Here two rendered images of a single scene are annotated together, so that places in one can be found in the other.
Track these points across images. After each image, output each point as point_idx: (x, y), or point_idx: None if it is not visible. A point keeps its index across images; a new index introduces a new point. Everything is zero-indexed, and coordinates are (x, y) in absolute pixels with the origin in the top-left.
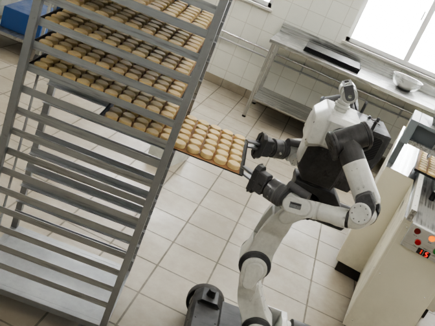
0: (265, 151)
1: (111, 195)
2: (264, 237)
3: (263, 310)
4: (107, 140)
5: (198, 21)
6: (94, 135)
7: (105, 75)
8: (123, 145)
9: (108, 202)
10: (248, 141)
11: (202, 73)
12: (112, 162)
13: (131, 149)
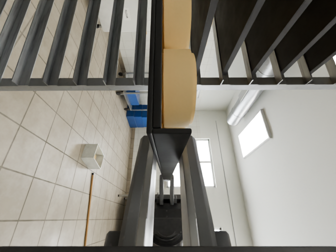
0: (162, 223)
1: (17, 33)
2: None
3: None
4: (96, 13)
5: None
6: (98, 1)
7: None
8: (95, 29)
9: (3, 27)
10: (173, 178)
11: (229, 82)
12: (67, 23)
13: (92, 37)
